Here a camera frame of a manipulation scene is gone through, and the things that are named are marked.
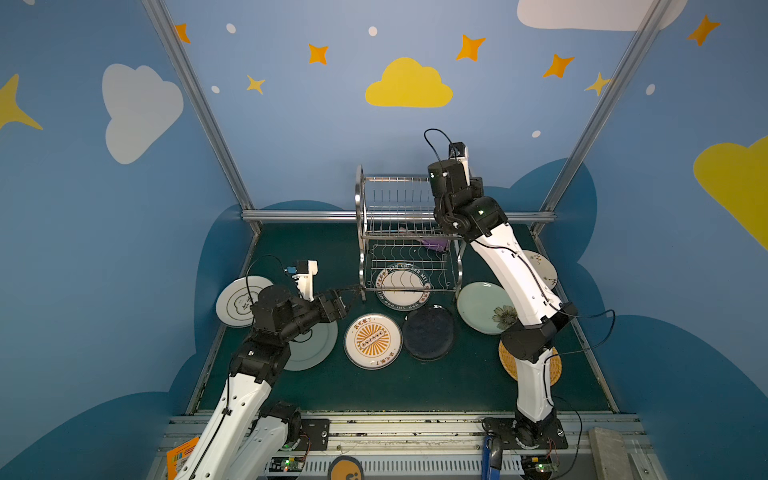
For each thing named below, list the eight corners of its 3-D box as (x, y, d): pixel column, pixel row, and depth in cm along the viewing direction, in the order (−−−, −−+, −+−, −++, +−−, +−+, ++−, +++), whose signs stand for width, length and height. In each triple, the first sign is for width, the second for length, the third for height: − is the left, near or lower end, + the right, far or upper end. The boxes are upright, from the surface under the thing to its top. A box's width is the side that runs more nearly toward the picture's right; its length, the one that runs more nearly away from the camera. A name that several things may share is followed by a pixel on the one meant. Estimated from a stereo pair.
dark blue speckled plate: (403, 361, 89) (403, 358, 87) (401, 307, 100) (402, 304, 99) (457, 361, 89) (458, 358, 87) (448, 308, 101) (450, 304, 99)
